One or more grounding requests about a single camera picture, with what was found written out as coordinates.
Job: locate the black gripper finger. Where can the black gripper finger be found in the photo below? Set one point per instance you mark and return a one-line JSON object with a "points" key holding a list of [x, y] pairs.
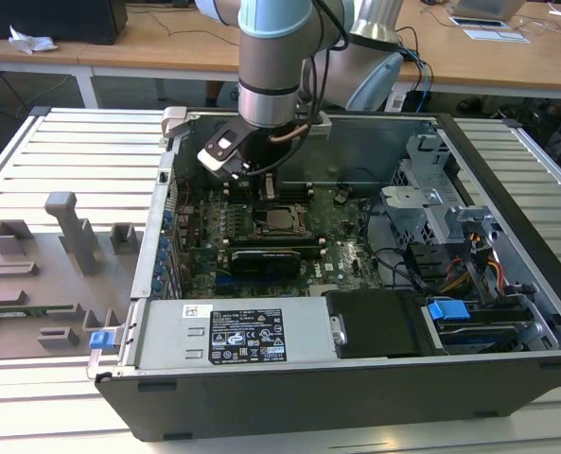
{"points": [[268, 202]]}

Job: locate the silver topped CPU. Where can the silver topped CPU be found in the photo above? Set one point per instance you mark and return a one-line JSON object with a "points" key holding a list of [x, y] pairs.
{"points": [[282, 220]]}

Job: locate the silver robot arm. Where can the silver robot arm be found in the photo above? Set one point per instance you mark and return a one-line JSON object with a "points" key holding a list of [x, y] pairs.
{"points": [[270, 61]]}

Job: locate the black RAM slot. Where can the black RAM slot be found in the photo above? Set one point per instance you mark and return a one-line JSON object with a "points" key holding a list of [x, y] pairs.
{"points": [[313, 249], [292, 194], [292, 197], [292, 190], [292, 200], [251, 245], [251, 240]]}

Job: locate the CPU socket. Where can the CPU socket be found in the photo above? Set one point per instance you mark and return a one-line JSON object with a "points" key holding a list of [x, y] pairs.
{"points": [[258, 232]]}

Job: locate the blue expansion slot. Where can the blue expansion slot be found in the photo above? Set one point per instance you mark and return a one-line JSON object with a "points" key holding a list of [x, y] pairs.
{"points": [[225, 282]]}

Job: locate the black plastic drive cover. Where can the black plastic drive cover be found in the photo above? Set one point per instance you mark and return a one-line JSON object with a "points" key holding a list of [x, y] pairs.
{"points": [[379, 326]]}

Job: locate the black graphics card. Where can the black graphics card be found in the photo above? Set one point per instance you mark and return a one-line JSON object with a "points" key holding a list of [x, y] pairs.
{"points": [[266, 267]]}

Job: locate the round coin cell battery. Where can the round coin cell battery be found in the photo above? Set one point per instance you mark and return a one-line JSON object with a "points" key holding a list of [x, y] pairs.
{"points": [[340, 197]]}

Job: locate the grey case latch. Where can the grey case latch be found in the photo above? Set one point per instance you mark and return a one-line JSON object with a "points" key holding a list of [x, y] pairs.
{"points": [[173, 116]]}

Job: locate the green motherboard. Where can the green motherboard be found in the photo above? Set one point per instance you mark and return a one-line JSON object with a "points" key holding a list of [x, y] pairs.
{"points": [[346, 265]]}

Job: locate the silver chipset heatsink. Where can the silver chipset heatsink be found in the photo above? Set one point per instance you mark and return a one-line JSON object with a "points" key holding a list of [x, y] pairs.
{"points": [[319, 289]]}

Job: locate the silver metal drive cage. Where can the silver metal drive cage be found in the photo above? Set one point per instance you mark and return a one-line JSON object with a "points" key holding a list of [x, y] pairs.
{"points": [[405, 208]]}

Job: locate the wooden desk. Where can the wooden desk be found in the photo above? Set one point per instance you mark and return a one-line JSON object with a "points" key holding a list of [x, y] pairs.
{"points": [[143, 52], [488, 66]]}

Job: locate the silver power supply unit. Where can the silver power supply unit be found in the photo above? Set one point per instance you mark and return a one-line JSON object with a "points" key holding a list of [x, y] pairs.
{"points": [[166, 331]]}

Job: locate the black and silver PC case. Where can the black and silver PC case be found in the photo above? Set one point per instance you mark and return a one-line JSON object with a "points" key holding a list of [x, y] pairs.
{"points": [[308, 406]]}

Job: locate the hard disk in blue carrier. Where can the hard disk in blue carrier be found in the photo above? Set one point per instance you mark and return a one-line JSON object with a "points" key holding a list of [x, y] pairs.
{"points": [[448, 312]]}

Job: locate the blue plastic latch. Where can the blue plastic latch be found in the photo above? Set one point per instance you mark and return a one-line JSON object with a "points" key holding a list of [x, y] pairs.
{"points": [[100, 340]]}

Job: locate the grey parts rack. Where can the grey parts rack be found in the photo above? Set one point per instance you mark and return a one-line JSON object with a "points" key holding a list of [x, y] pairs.
{"points": [[39, 288]]}

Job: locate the black computer tower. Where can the black computer tower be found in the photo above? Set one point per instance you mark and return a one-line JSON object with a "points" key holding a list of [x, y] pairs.
{"points": [[48, 19]]}

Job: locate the green RAM stick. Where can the green RAM stick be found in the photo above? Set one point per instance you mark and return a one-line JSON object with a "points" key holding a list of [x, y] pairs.
{"points": [[34, 311]]}

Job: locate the crumpled white paper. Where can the crumpled white paper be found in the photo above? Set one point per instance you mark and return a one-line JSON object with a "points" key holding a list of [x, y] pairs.
{"points": [[29, 43]]}

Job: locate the grey laptop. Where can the grey laptop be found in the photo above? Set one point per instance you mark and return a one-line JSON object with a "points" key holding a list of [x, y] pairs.
{"points": [[485, 7]]}

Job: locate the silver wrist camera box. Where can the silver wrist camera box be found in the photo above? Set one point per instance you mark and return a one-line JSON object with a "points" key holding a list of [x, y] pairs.
{"points": [[325, 127], [221, 146]]}

